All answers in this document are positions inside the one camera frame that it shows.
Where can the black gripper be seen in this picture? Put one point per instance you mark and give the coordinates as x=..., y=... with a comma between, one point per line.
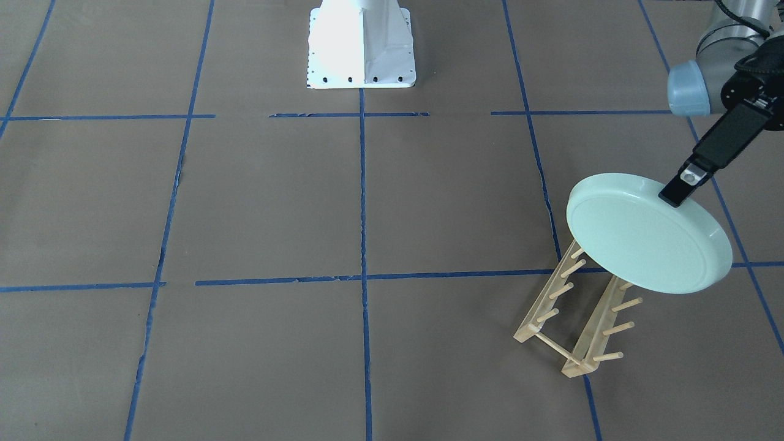
x=732, y=134

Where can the light green plate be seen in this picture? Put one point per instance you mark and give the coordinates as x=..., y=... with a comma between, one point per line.
x=620, y=222

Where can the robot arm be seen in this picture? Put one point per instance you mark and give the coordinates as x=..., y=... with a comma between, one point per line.
x=736, y=29

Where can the wooden dish rack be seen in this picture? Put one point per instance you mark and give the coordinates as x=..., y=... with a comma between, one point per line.
x=577, y=321

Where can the white pedestal column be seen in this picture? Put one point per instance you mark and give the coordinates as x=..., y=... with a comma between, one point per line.
x=360, y=44

